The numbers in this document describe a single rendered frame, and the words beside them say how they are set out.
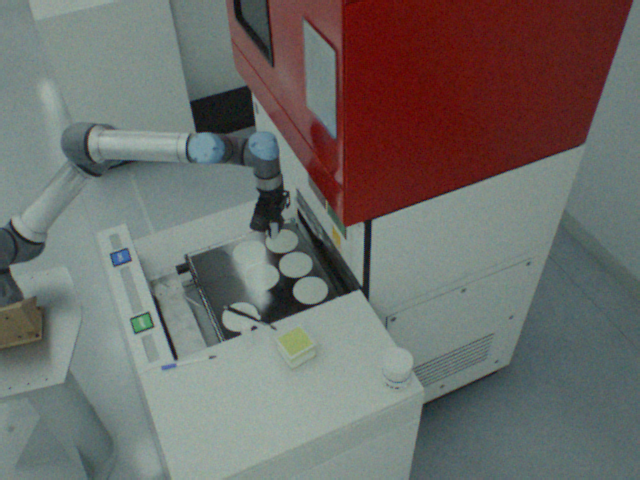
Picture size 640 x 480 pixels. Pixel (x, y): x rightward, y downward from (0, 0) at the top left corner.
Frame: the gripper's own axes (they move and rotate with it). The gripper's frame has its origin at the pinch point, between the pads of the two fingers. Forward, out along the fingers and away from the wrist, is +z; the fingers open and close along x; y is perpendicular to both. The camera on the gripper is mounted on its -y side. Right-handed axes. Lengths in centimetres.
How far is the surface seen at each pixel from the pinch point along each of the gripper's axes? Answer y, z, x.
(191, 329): -32.6, 9.3, 9.2
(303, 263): 0.2, 7.3, -10.1
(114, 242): -18.9, 1.6, 43.8
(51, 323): -45, 15, 53
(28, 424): -54, 96, 92
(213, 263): -10.4, 7.4, 15.0
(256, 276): -9.8, 7.3, 0.5
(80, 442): -57, 75, 55
